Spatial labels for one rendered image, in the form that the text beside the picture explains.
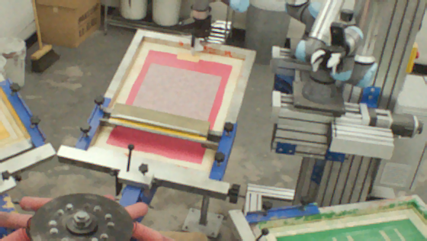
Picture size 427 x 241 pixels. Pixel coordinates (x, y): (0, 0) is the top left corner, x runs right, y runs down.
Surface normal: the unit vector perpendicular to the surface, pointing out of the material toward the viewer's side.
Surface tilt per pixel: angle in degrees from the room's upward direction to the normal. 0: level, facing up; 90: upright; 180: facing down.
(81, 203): 0
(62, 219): 0
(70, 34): 90
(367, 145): 90
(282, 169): 0
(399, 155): 90
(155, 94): 17
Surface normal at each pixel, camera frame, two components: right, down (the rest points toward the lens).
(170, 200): 0.08, -0.83
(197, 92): 0.00, -0.65
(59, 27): -0.29, 0.51
